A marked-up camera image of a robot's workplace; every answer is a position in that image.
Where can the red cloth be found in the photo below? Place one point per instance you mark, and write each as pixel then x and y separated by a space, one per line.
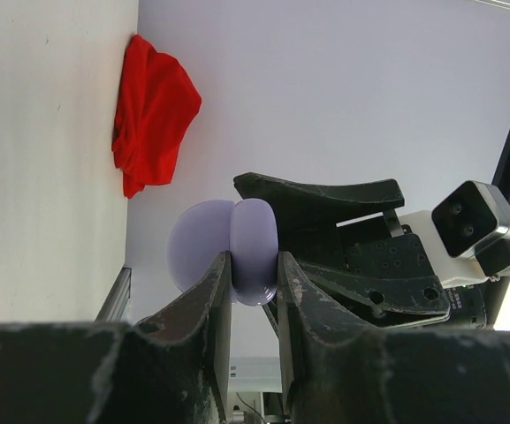
pixel 157 102

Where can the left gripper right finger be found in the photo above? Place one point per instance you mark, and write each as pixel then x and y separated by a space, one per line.
pixel 334 365

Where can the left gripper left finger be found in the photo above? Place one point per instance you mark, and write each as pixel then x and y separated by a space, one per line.
pixel 173 366

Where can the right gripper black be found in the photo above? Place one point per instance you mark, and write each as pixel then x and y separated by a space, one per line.
pixel 393 263

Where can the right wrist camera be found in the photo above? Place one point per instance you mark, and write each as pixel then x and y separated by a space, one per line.
pixel 466 237

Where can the purple charging case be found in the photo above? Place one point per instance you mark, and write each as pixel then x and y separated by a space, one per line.
pixel 246 230

